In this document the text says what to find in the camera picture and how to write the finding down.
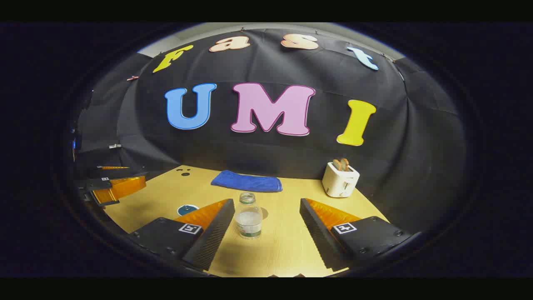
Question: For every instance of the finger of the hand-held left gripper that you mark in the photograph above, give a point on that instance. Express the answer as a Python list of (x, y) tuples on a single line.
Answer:
[(120, 188), (112, 168)]

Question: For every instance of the black backdrop cloth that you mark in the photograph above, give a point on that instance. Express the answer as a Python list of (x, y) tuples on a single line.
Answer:
[(258, 154)]

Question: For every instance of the clear plastic water bottle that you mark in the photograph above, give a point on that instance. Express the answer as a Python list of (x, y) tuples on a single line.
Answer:
[(249, 218)]

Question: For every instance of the teal teacup lid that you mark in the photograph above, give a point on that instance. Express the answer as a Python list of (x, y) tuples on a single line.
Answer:
[(187, 208)]

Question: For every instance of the toast slice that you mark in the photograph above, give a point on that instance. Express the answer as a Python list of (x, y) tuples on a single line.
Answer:
[(336, 165), (345, 164)]

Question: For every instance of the round cork coaster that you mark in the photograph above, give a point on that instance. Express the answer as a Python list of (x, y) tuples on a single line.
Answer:
[(265, 213)]

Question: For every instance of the blue towel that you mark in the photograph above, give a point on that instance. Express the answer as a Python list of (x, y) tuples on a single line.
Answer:
[(245, 182)]

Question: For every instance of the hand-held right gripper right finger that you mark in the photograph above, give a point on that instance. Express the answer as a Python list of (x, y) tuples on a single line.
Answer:
[(318, 233)]

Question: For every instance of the dark green teacup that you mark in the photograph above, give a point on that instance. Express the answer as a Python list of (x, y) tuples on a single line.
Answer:
[(182, 214)]

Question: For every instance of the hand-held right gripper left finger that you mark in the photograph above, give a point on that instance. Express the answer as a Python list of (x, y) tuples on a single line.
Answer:
[(216, 233)]

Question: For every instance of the white toaster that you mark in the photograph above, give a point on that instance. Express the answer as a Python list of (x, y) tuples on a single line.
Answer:
[(339, 183)]

